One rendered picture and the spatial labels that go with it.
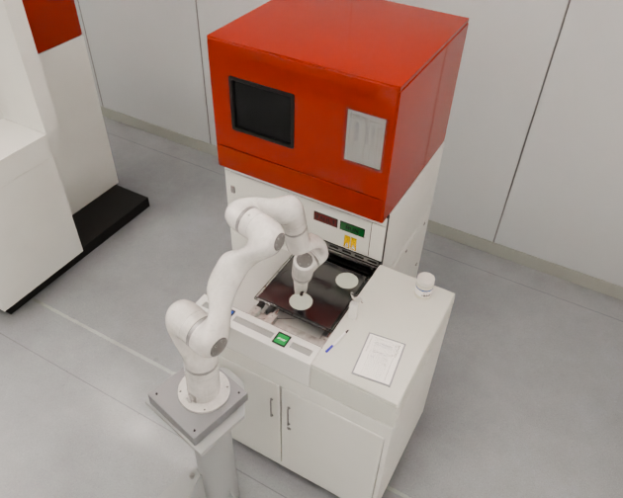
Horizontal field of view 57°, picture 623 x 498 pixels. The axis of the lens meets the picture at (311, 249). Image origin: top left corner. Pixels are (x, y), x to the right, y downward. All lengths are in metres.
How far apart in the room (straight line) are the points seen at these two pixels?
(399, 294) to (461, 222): 1.81
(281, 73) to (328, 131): 0.28
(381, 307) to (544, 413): 1.39
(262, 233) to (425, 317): 0.87
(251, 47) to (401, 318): 1.19
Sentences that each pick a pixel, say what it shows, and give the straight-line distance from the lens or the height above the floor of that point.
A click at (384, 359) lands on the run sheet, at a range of 2.20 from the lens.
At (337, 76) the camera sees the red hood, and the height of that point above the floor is 1.80.
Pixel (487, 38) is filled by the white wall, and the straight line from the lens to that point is 3.56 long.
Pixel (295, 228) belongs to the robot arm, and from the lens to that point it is 1.97.
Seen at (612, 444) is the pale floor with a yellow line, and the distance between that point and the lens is 3.51.
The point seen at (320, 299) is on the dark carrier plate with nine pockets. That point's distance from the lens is 2.47.
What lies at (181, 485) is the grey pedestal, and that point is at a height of 0.01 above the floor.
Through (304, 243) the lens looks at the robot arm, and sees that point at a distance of 2.06.
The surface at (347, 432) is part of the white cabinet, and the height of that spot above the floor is 0.65.
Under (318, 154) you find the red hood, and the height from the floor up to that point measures 1.45.
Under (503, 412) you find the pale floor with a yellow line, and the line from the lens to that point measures 3.39.
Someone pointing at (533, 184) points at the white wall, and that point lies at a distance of 3.87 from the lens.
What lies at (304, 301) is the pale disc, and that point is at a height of 0.90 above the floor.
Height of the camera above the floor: 2.70
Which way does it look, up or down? 42 degrees down
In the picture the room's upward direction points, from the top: 2 degrees clockwise
